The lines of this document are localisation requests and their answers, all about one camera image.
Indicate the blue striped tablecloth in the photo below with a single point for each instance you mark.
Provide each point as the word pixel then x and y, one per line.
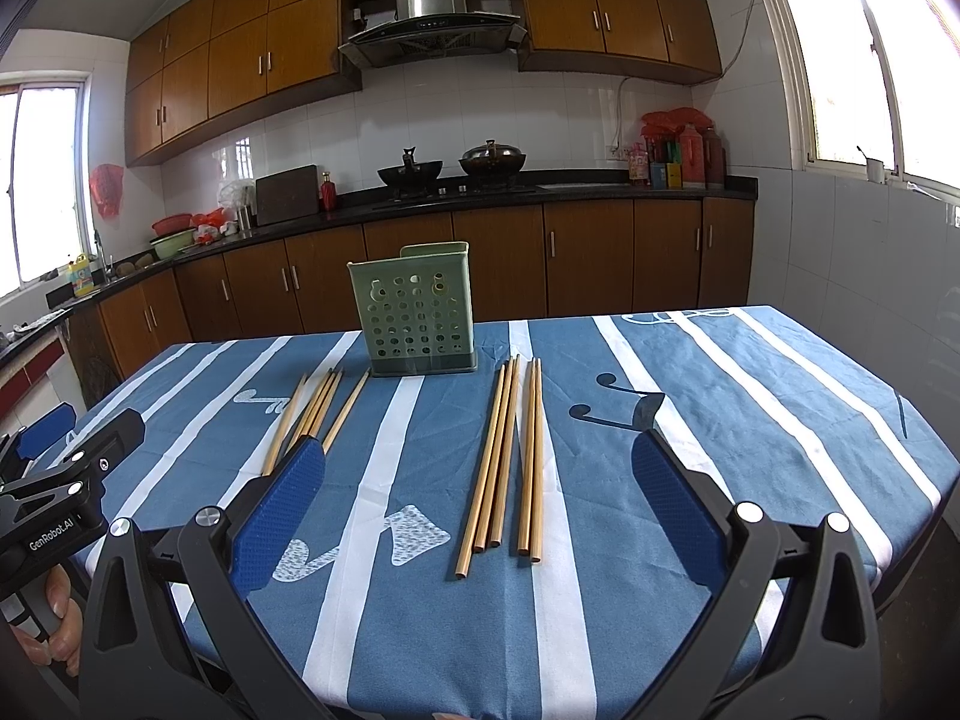
pixel 364 602

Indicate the black wok with lid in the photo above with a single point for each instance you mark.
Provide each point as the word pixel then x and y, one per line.
pixel 493 164

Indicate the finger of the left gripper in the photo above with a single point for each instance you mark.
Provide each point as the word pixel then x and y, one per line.
pixel 34 440
pixel 112 444

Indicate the yellow detergent bottle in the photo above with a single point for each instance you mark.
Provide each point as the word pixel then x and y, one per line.
pixel 80 276

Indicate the wooden lower cabinets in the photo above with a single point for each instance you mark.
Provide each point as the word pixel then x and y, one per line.
pixel 556 258

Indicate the cup on window sill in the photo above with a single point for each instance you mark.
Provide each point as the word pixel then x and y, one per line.
pixel 875 169

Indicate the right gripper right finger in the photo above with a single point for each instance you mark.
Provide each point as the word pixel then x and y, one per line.
pixel 730 550

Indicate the green perforated utensil holder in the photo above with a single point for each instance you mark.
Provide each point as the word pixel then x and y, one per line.
pixel 415 310

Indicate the window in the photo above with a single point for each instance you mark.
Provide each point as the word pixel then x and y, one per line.
pixel 881 75
pixel 45 217

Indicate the red bottle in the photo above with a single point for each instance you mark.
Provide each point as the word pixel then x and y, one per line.
pixel 328 192

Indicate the person's left hand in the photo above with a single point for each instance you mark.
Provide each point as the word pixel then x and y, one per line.
pixel 64 645

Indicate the bamboo chopstick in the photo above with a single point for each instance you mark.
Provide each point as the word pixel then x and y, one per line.
pixel 537 491
pixel 312 418
pixel 344 412
pixel 525 499
pixel 480 542
pixel 282 428
pixel 324 403
pixel 508 410
pixel 462 565
pixel 306 420

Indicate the red plastic bag on wall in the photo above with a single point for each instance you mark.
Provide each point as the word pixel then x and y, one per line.
pixel 106 184

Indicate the red basin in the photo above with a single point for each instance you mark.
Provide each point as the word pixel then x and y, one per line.
pixel 172 224

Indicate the right window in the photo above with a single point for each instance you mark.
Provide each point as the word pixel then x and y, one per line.
pixel 881 75

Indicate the stainless range hood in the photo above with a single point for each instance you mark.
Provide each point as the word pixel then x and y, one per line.
pixel 384 33

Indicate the wooden cabinets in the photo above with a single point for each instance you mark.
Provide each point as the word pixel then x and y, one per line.
pixel 556 258
pixel 213 65

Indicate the wooden upper cabinets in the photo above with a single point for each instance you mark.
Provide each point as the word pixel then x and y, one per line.
pixel 213 65

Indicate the black wok left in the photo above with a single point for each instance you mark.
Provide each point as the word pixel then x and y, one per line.
pixel 412 178

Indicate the condiment bottles group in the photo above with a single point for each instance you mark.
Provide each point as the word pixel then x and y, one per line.
pixel 677 148

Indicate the green basin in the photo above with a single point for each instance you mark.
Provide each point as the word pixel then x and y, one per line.
pixel 173 244

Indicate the left window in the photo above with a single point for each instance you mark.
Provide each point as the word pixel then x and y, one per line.
pixel 45 217

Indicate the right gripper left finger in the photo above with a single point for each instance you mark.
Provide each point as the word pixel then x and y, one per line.
pixel 229 553

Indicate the dark cutting board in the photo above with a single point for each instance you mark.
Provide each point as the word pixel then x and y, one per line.
pixel 287 195

